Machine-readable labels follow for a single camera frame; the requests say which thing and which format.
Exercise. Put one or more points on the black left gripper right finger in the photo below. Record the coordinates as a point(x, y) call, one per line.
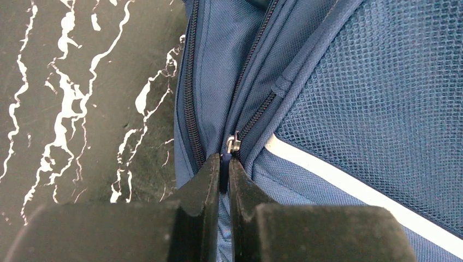
point(264, 230)

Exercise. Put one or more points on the navy blue student backpack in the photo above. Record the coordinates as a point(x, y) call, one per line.
point(332, 103)

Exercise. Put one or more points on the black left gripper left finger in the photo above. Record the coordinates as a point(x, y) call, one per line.
point(182, 227)

